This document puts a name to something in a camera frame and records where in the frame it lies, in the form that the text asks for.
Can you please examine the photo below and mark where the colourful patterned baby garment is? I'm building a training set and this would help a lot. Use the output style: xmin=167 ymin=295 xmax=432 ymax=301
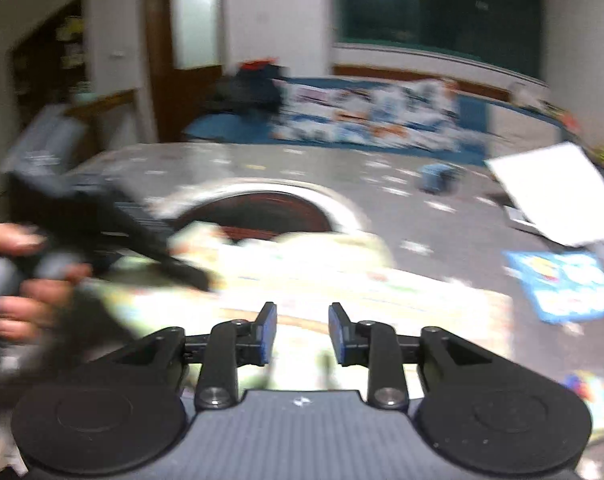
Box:
xmin=91 ymin=223 xmax=512 ymax=393

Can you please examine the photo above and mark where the dark clothes pile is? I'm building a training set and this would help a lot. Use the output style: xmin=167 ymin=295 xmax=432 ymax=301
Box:
xmin=205 ymin=60 xmax=287 ymax=115

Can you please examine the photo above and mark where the person's left hand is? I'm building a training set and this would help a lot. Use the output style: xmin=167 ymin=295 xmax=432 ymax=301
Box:
xmin=0 ymin=223 xmax=92 ymax=342

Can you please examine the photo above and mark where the wooden side table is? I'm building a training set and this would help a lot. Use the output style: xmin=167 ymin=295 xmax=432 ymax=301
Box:
xmin=64 ymin=89 xmax=144 ymax=151

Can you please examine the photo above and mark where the black round induction cooker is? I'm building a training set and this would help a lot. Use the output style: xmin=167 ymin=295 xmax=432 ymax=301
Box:
xmin=169 ymin=192 xmax=334 ymax=243

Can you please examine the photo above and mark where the grey star pattern tablecloth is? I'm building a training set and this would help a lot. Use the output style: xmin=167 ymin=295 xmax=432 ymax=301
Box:
xmin=55 ymin=140 xmax=604 ymax=480

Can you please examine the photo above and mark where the blue toy watch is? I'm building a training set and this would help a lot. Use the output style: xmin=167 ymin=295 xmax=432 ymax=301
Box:
xmin=419 ymin=162 xmax=460 ymax=195

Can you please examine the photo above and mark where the blue picture book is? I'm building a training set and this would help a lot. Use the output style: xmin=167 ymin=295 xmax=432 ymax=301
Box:
xmin=504 ymin=252 xmax=604 ymax=324

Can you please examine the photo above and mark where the blue sofa mattress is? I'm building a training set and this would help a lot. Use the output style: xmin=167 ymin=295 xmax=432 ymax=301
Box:
xmin=183 ymin=77 xmax=573 ymax=166

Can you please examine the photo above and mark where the butterfly print pillow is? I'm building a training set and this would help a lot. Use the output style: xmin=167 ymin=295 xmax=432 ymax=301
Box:
xmin=273 ymin=81 xmax=383 ymax=143
xmin=369 ymin=79 xmax=462 ymax=152

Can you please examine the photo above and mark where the white paper sheet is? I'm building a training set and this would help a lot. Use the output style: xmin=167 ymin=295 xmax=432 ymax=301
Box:
xmin=486 ymin=142 xmax=604 ymax=247

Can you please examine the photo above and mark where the brown door with glass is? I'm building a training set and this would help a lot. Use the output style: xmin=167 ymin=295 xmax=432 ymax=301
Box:
xmin=143 ymin=0 xmax=224 ymax=142

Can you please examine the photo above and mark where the dark window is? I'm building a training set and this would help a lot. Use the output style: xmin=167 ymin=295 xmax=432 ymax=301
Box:
xmin=337 ymin=0 xmax=543 ymax=78

